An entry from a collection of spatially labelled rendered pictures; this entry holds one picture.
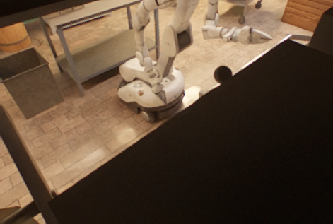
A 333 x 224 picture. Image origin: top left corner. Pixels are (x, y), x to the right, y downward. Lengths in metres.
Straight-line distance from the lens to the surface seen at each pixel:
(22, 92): 2.41
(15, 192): 2.13
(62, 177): 2.02
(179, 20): 1.52
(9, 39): 3.84
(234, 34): 1.37
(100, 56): 2.78
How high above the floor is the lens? 1.64
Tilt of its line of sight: 42 degrees down
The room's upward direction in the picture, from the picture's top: 1 degrees counter-clockwise
